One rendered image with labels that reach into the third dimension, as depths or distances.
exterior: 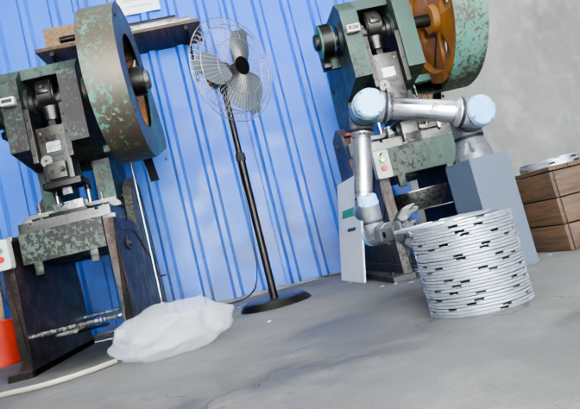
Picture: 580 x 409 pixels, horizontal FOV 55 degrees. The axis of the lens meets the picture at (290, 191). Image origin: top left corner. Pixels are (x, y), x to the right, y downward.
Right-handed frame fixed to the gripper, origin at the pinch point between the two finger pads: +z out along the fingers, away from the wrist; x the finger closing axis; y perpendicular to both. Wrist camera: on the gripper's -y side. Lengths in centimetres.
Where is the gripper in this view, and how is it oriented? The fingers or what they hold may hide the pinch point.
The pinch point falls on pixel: (418, 226)
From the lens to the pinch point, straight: 183.0
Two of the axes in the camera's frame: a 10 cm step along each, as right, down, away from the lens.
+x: 2.4, 9.7, -0.9
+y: 9.0, -1.9, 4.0
